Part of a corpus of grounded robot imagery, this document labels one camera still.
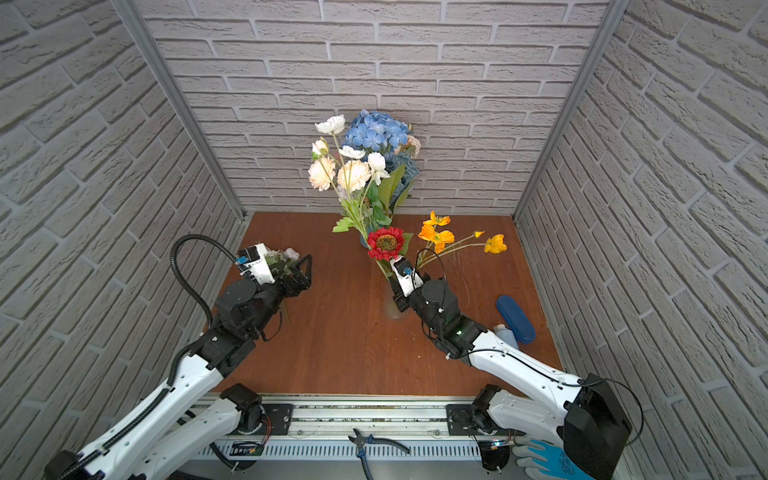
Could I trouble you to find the clear ribbed glass vase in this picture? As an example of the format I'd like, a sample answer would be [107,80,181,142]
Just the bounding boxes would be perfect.
[382,295,403,320]

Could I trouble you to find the white pink flower bunch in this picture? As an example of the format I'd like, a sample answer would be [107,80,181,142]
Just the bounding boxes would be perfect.
[265,248,300,278]

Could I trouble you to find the red gerbera flower stem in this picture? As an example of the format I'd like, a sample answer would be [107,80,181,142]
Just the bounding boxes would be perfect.
[365,227,413,278]

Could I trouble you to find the cream peony flower stem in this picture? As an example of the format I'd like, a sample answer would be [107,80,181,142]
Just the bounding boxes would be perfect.
[308,138,392,238]

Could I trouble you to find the peach rose flower stem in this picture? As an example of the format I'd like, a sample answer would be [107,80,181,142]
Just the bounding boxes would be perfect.
[403,135,422,159]

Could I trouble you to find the blue hydrangea flower stem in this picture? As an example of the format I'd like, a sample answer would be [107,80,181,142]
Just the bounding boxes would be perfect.
[343,109,421,211]

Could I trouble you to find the white poppy flower stem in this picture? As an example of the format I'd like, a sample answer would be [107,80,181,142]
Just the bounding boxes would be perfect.
[307,115,391,200]

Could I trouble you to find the yellow white poppy stem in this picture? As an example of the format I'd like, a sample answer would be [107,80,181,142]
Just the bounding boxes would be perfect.
[416,211,508,268]

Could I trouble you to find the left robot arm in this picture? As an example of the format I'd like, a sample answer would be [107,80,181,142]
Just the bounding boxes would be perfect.
[44,245,312,479]

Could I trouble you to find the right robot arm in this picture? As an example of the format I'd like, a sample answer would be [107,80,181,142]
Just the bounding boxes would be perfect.
[389,273,632,479]

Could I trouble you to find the blue spray bottle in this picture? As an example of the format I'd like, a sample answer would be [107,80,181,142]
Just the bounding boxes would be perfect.
[493,295,536,349]

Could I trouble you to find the blue work glove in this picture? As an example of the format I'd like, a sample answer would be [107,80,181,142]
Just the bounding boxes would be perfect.
[511,438,592,480]

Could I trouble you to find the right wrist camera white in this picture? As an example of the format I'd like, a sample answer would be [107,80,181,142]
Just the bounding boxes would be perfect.
[390,256,424,298]

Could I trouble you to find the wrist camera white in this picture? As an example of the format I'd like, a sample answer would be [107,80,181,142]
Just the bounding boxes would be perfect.
[390,256,424,298]
[235,243,275,285]

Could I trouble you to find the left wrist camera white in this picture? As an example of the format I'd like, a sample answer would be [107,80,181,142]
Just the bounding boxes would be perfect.
[235,243,275,285]

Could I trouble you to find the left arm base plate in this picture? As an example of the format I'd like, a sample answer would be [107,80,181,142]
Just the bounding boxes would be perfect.
[231,403,294,436]

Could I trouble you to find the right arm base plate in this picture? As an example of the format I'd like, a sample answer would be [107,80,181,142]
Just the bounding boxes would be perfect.
[446,404,526,436]

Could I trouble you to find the aluminium rail frame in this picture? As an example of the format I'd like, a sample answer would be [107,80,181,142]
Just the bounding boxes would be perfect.
[216,392,559,462]

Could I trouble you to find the black handled pliers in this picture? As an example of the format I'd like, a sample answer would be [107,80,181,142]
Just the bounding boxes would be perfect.
[348,428,412,480]

